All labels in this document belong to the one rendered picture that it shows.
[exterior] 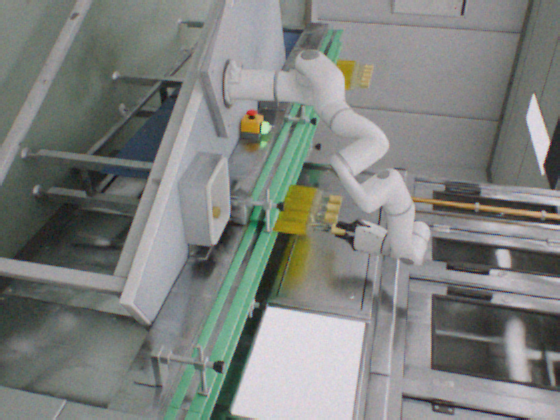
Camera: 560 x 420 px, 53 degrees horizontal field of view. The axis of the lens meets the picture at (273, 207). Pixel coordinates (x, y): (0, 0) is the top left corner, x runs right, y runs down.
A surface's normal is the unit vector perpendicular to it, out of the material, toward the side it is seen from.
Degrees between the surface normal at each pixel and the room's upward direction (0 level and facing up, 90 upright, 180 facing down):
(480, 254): 90
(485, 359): 90
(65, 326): 90
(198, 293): 90
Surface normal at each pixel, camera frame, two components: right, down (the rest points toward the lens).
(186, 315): 0.00, -0.81
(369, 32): -0.23, 0.57
